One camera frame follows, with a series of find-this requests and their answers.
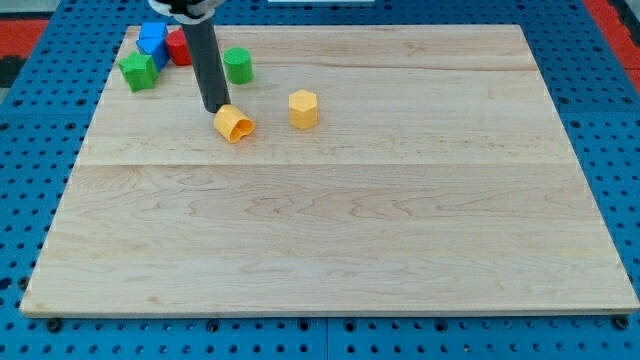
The yellow hexagon block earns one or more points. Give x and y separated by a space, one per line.
303 109

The light wooden board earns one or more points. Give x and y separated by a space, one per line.
439 181

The green cylinder block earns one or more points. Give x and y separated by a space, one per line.
238 65

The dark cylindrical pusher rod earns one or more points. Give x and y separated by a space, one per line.
207 64

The red cylinder block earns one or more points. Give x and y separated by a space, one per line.
177 47

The green star block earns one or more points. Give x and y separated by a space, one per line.
139 71

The blue triangle block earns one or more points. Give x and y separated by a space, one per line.
156 48

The blue cube block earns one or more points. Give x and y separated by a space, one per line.
153 30

